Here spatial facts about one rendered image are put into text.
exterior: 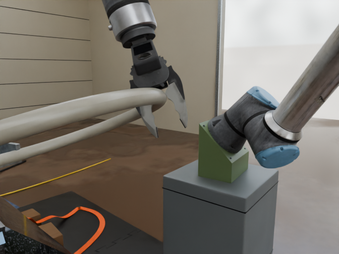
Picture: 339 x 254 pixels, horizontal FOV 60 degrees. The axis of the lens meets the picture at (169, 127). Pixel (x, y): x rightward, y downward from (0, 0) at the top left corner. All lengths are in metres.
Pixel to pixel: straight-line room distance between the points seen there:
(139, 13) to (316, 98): 0.63
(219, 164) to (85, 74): 6.83
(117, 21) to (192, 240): 1.02
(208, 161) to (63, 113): 0.97
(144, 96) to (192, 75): 5.46
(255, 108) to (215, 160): 0.28
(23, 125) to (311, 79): 0.82
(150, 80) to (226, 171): 0.77
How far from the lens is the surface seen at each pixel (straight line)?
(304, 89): 1.02
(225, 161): 1.26
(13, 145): 0.85
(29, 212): 2.85
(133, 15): 0.60
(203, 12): 5.89
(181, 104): 0.58
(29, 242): 1.16
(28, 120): 0.40
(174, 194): 1.34
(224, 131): 1.26
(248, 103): 1.22
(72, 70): 7.68
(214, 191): 1.22
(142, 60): 0.52
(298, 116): 1.05
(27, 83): 7.10
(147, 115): 0.58
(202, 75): 5.80
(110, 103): 0.42
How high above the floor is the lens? 1.33
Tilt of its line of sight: 11 degrees down
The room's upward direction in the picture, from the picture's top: straight up
